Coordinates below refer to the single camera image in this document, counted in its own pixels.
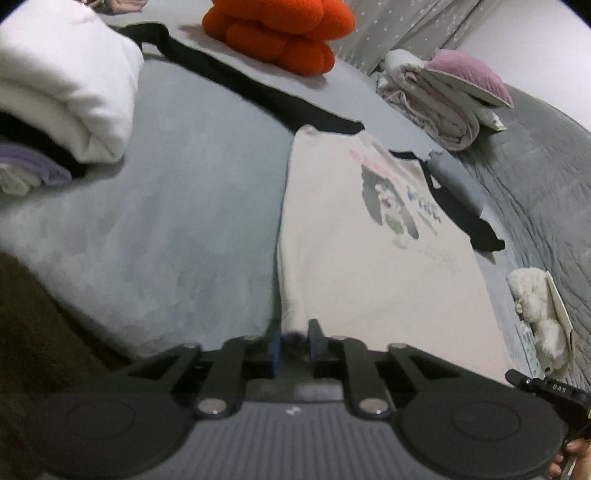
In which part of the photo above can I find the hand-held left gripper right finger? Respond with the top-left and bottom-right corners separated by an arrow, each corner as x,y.
307,318 -> 467,418

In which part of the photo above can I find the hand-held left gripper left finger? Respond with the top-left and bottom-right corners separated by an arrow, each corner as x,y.
121,330 -> 282,418

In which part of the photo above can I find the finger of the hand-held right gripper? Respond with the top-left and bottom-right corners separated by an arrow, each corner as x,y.
505,368 -> 536,393

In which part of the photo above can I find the cream and black sweatshirt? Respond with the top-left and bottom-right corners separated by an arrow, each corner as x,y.
113,23 -> 515,370

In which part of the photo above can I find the person's right hand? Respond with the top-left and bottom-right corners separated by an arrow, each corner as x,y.
547,438 -> 591,480

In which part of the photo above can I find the white plush toy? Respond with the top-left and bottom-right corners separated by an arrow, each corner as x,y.
506,267 -> 568,377

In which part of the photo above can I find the grey quilted blanket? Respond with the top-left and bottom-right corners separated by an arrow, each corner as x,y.
457,83 -> 591,398

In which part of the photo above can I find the folded grey sweater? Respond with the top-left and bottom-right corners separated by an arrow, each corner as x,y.
427,150 -> 488,220

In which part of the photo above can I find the person's dark brown clothing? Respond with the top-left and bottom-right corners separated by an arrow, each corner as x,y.
0,251 -> 139,480

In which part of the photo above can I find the folded white pink quilt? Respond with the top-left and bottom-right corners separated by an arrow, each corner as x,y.
376,48 -> 506,152

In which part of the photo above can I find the folded black garment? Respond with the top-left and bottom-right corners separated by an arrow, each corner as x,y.
0,111 -> 88,180

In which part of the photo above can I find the folded lavender garment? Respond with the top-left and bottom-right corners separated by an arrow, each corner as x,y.
0,142 -> 73,188

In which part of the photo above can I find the purple pillow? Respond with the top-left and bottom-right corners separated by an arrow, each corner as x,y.
422,48 -> 515,110

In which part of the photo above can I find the orange pumpkin plush pillow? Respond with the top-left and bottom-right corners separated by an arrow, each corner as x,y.
202,0 -> 356,77

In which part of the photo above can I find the grey star curtain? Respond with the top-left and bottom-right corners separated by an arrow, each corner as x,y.
332,0 -> 483,77

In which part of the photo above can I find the folded white garment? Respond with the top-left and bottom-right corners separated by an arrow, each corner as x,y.
0,4 -> 145,163

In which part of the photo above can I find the crumpled beige garment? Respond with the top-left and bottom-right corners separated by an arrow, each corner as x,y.
83,0 -> 149,14

